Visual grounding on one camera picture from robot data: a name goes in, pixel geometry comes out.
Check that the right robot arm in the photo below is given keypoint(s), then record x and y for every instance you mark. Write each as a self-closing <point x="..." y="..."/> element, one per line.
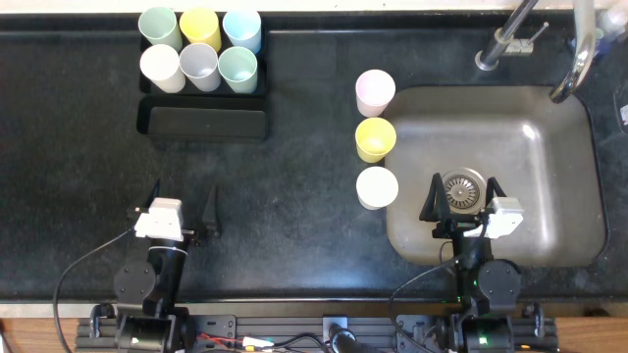
<point x="498" y="284"/>

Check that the yellow cup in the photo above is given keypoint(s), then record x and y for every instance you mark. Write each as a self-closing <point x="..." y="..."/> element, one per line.
<point x="198" y="24"/>
<point x="375" y="137"/>

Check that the blue soap bottle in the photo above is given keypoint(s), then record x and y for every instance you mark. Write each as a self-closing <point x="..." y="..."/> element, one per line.
<point x="611" y="22"/>

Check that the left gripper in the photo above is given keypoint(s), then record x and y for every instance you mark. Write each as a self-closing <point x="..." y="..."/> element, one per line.
<point x="195" y="236"/>

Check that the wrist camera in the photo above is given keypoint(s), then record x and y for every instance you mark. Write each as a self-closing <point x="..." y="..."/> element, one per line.
<point x="159" y="220"/>
<point x="503" y="218"/>

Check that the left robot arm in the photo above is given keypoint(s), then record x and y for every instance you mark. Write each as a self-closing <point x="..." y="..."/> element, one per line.
<point x="135" y="282"/>

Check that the black tray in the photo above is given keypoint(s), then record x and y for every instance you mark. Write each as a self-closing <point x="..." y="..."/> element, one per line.
<point x="206" y="122"/>

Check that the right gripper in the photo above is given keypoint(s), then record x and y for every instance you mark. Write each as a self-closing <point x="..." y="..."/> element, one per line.
<point x="451" y="228"/>

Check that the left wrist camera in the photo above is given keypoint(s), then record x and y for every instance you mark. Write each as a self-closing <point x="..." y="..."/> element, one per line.
<point x="159" y="220"/>

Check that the blue cup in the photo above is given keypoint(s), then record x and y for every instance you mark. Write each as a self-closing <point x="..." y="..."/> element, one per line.
<point x="241" y="27"/>

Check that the steel sink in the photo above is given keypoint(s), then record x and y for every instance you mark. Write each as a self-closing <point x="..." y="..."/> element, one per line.
<point x="539" y="171"/>

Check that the pink cup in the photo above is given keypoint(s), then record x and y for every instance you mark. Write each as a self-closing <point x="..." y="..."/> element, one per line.
<point x="375" y="88"/>

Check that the steel tap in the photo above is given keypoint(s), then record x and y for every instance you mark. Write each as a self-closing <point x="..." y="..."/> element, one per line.
<point x="584" y="54"/>

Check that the mounting rail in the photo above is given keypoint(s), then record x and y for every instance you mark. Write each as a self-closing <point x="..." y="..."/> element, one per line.
<point x="294" y="328"/>

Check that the green cup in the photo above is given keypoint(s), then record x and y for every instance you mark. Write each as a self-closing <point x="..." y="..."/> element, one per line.
<point x="238" y="66"/>
<point x="158" y="24"/>

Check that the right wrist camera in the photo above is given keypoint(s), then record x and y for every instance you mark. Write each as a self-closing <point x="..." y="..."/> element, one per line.
<point x="503" y="218"/>

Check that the grey cup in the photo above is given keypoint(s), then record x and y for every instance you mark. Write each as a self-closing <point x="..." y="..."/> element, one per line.
<point x="198" y="61"/>

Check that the white cup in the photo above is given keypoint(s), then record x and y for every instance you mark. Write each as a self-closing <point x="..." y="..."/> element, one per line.
<point x="377" y="186"/>
<point x="159" y="64"/>

